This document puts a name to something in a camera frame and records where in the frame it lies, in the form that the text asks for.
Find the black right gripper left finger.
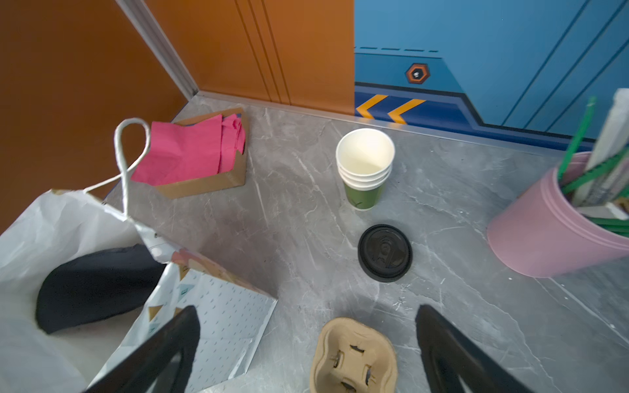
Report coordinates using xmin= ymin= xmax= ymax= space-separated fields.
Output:
xmin=87 ymin=306 xmax=201 ymax=393

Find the pink straw holder cup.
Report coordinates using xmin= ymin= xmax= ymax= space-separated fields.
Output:
xmin=487 ymin=166 xmax=628 ymax=278

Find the cardboard napkin box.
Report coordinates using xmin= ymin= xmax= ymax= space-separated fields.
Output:
xmin=155 ymin=107 xmax=250 ymax=200

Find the stack of green paper cups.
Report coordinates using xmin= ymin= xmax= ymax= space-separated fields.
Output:
xmin=335 ymin=128 xmax=396 ymax=211

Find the bundle of wrapped straws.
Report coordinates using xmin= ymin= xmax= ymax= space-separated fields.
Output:
xmin=556 ymin=88 xmax=628 ymax=237

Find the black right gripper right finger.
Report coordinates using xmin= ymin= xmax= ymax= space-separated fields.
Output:
xmin=416 ymin=305 xmax=531 ymax=392

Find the stack of black cup lids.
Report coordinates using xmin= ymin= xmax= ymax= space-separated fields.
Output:
xmin=357 ymin=224 xmax=413 ymax=283

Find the stack of pulp cup carriers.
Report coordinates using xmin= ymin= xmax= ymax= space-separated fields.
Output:
xmin=310 ymin=318 xmax=398 ymax=393

